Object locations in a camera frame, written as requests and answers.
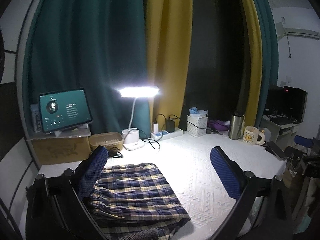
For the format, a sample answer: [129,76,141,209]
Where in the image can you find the blue yellow plaid pants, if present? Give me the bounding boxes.
[87,163,190,239]

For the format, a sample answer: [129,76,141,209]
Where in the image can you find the tan lidded plastic box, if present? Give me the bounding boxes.
[89,132,123,151]

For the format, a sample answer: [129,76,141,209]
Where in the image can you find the brown cardboard box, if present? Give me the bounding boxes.
[29,127,91,165]

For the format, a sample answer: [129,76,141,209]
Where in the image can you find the white desk lamp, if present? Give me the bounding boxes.
[118,86,159,151]

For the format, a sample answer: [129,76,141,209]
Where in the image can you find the cream bear cartoon mug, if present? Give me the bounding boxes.
[242,126,265,145]

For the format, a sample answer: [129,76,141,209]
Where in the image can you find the stainless steel tumbler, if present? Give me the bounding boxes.
[228,112,245,140]

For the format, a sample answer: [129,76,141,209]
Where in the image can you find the white textured table cover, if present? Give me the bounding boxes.
[25,134,285,239]

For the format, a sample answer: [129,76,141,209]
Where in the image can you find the purple cloth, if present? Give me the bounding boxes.
[208,120,230,132]

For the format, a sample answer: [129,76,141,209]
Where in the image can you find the white slatted storage basket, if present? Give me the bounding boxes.
[187,115,208,137]

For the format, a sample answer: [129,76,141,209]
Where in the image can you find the white phone charger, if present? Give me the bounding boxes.
[152,122,159,134]

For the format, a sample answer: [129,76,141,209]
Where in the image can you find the white power strip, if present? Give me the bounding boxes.
[151,127,184,141]

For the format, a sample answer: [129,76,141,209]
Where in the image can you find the blue plastic bag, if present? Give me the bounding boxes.
[189,107,208,118]

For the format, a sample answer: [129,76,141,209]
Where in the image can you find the black power adapter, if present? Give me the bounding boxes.
[166,119,175,133]

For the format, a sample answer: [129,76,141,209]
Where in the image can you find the black garment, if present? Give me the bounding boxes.
[119,229,159,240]

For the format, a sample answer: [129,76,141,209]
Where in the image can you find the teal curtain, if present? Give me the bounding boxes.
[22,0,148,134]

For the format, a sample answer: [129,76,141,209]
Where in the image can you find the yellow curtain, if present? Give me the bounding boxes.
[144,0,263,129]

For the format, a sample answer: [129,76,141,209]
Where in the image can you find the bundled black cable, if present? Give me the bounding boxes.
[107,146,124,159]

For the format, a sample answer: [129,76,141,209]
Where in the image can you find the black lamp cable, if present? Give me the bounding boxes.
[139,113,216,151]

